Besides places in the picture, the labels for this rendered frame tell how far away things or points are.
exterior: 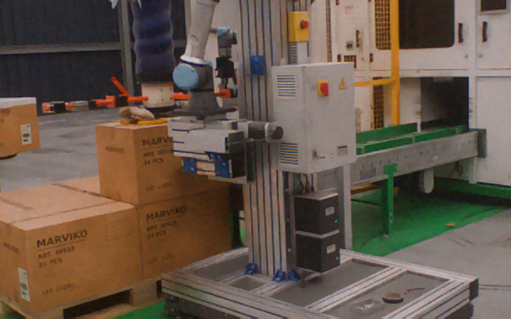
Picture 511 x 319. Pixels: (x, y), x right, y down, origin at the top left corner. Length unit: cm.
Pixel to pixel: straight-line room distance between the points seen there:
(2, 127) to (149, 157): 197
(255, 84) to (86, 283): 128
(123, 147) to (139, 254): 56
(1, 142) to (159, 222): 197
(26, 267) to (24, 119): 228
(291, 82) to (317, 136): 26
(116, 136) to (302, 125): 111
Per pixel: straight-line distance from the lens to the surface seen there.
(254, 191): 324
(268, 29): 307
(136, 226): 354
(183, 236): 371
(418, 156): 491
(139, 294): 363
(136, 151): 347
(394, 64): 588
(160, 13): 366
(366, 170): 447
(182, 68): 303
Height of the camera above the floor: 131
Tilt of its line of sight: 9 degrees down
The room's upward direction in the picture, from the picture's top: 3 degrees counter-clockwise
